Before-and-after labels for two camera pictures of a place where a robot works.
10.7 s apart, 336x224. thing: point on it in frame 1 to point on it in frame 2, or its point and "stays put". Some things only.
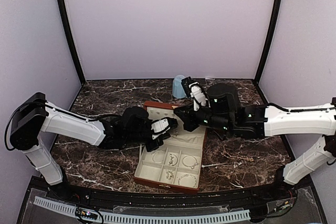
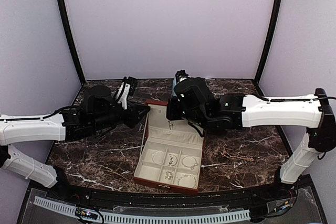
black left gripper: [157, 144] to [134, 108]
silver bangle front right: [187, 174] stays put
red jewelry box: [177, 162] stays put
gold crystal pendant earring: [169, 174] stays put
